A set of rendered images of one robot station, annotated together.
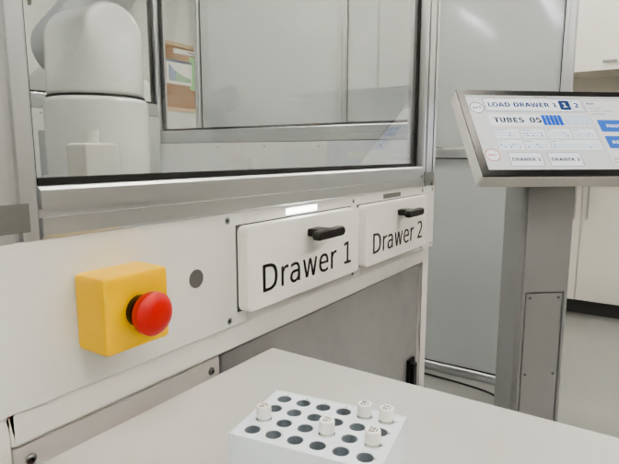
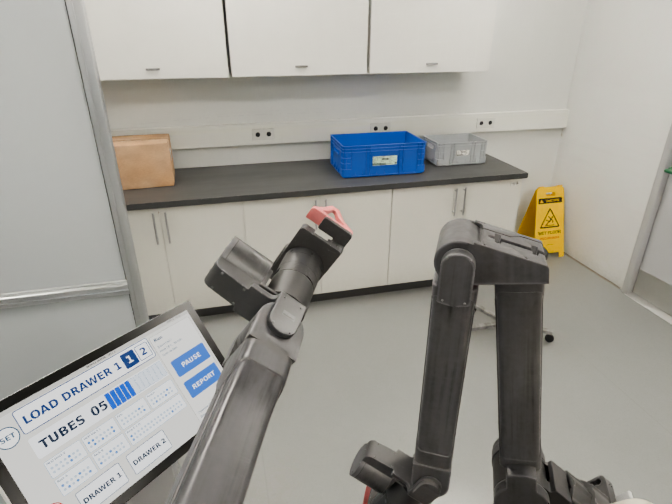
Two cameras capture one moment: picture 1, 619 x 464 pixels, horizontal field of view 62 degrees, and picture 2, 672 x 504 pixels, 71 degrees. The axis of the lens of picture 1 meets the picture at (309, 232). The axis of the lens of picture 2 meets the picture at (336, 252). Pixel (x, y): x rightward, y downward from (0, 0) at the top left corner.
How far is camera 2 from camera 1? 108 cm
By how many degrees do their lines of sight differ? 49
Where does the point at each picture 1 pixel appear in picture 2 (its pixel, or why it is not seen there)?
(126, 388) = not seen: outside the picture
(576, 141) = (155, 412)
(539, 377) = not seen: outside the picture
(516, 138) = (81, 459)
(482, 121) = (22, 460)
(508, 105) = (55, 404)
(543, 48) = (78, 174)
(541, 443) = not seen: outside the picture
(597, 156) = (182, 422)
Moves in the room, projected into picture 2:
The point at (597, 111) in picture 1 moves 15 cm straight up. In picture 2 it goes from (168, 348) to (158, 295)
